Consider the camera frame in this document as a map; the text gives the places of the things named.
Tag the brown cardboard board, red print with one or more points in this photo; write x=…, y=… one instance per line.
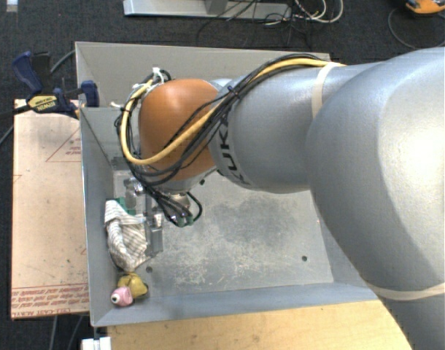
x=47, y=202

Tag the white striped cloth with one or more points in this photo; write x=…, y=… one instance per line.
x=125, y=239

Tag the yellow soft toy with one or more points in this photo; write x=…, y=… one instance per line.
x=135, y=284

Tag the green block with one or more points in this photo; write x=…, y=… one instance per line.
x=121, y=203

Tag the grey metal bin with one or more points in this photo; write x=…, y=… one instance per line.
x=244, y=239

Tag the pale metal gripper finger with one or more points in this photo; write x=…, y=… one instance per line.
x=155, y=237
x=130, y=199

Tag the pink toy with eye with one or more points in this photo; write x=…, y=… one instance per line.
x=122, y=297

